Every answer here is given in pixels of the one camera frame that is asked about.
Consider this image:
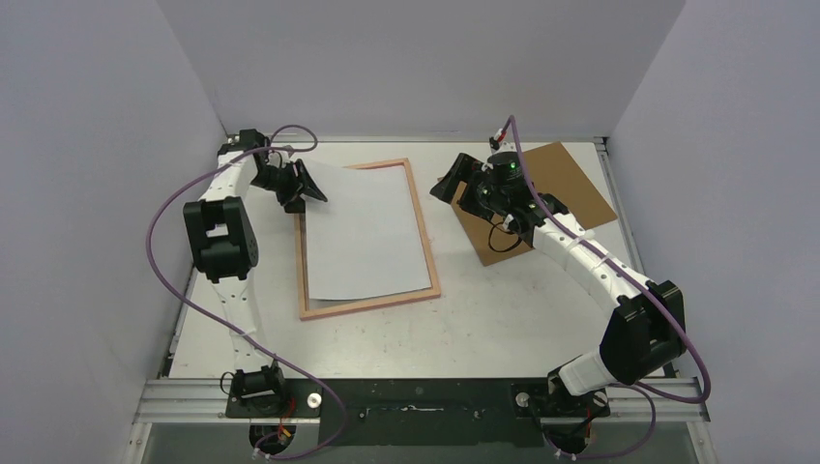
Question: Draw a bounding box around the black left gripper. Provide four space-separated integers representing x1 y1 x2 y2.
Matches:
251 160 326 214

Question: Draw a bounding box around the landscape photo print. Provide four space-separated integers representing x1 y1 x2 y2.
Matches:
305 160 431 301

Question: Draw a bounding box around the pink wooden picture frame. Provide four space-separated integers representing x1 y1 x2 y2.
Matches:
295 159 442 321

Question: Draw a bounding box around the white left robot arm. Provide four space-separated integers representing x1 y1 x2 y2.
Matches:
183 129 328 418

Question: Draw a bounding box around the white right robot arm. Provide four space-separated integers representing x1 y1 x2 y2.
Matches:
430 151 687 417

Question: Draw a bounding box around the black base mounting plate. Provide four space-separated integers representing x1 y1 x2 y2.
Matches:
224 378 610 454

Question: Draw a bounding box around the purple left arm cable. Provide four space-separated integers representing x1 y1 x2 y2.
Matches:
145 124 350 462

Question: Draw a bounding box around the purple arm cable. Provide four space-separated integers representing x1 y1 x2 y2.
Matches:
489 115 713 461
145 124 350 462

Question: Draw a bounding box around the aluminium front rail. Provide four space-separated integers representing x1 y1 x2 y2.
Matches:
133 379 710 424

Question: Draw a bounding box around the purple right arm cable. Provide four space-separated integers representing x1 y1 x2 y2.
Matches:
489 115 713 461

